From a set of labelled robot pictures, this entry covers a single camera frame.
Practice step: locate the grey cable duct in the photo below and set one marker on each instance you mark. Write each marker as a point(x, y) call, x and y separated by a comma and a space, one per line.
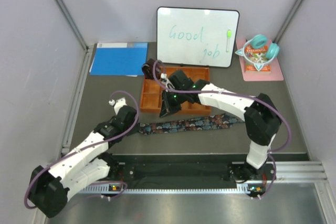
point(244, 188)

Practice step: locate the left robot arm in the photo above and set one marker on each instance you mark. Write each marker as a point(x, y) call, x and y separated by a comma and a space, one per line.
point(52, 188)

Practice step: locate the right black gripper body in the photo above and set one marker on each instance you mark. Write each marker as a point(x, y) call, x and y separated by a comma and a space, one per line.
point(175, 100)

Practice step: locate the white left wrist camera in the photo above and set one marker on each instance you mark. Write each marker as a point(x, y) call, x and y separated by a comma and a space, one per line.
point(117, 104)

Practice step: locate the blue folder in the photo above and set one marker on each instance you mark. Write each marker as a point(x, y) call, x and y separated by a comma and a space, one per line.
point(119, 59)

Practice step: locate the green marker pen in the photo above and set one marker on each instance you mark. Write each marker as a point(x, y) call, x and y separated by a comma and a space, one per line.
point(229, 34)

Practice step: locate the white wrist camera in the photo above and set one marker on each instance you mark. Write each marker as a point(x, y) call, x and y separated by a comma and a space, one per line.
point(165, 80)
point(117, 104)

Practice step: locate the orange book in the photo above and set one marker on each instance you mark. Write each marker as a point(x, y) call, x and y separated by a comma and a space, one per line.
point(256, 60)

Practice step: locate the orange compartment tray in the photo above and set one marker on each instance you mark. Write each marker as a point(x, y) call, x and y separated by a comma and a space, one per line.
point(151, 96)

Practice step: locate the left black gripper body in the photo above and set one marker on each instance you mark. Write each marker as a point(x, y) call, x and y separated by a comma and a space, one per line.
point(136, 129)

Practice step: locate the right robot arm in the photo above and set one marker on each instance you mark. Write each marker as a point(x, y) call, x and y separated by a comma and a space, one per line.
point(261, 122)

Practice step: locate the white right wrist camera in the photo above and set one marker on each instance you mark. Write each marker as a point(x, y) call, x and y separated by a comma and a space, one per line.
point(165, 80)

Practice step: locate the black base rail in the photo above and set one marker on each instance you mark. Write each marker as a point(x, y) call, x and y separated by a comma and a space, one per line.
point(186, 171)

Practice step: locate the navy floral tie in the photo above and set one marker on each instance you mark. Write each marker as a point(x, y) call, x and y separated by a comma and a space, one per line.
point(203, 123)

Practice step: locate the rolled dark red tie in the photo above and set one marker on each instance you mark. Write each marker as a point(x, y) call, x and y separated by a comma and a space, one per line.
point(149, 70)

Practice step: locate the white dry-erase board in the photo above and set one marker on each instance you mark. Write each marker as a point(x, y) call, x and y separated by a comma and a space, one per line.
point(194, 36)

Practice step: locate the pink mat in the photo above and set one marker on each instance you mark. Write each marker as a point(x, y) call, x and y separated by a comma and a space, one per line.
point(275, 75)

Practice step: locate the teal cat-ear headphones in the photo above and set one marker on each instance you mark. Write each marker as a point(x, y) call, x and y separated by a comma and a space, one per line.
point(256, 42)

